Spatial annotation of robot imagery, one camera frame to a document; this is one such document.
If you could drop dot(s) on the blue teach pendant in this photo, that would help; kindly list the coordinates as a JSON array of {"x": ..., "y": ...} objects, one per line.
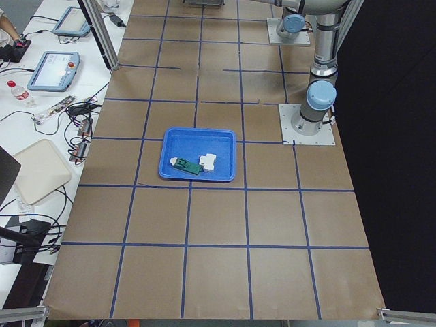
[
  {"x": 55, "y": 71},
  {"x": 72, "y": 23}
]

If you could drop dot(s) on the blue teach pendant far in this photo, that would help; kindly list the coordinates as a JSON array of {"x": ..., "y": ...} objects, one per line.
[{"x": 72, "y": 23}]

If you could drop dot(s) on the black laptop corner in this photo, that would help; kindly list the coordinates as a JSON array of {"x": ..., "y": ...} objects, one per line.
[{"x": 9, "y": 169}]

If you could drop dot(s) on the green electrical module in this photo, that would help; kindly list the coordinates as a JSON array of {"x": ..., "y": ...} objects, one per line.
[{"x": 186, "y": 166}]

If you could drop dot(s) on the beige plastic tray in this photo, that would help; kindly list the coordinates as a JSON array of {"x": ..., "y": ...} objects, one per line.
[{"x": 43, "y": 169}]

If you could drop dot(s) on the white circuit breaker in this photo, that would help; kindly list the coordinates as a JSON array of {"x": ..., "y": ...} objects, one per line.
[{"x": 207, "y": 162}]

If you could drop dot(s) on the plastic water bottle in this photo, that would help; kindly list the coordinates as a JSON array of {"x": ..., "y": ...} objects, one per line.
[{"x": 21, "y": 94}]

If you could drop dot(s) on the black power adapter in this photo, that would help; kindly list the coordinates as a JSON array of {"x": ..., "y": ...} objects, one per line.
[{"x": 116, "y": 20}]

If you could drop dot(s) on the blue plastic tray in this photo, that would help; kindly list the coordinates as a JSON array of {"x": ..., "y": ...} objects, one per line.
[{"x": 190, "y": 144}]

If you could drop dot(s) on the blue teach pendant near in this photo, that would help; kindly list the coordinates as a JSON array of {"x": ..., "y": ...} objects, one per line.
[{"x": 55, "y": 71}]

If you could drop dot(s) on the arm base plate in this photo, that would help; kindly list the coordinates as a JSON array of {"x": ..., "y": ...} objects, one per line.
[
  {"x": 297, "y": 131},
  {"x": 276, "y": 37}
]

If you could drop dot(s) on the aluminium frame post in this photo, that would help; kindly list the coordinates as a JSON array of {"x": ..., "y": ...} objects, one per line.
[{"x": 91, "y": 12}]

